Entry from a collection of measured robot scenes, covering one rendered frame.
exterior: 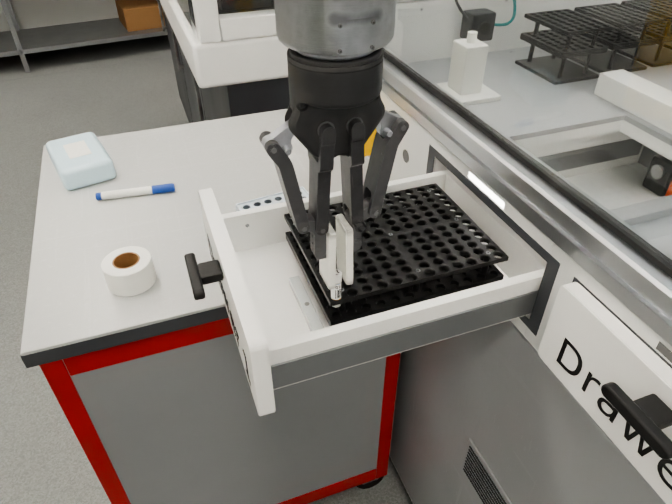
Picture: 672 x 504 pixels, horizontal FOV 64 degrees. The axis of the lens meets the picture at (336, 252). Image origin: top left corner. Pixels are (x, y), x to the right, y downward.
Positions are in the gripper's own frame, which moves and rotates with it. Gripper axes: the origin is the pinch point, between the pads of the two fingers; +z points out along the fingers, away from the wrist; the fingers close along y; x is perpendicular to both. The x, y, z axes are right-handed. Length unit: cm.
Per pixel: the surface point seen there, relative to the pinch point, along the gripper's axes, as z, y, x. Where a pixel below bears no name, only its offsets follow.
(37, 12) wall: 70, -71, 418
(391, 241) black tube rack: 6.1, 9.7, 6.8
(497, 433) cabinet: 36.2, 23.1, -5.3
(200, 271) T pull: 5.0, -12.9, 8.0
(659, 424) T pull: 5.2, 19.1, -24.6
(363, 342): 9.0, 1.3, -4.6
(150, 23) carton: 76, 3, 382
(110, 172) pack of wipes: 18, -23, 59
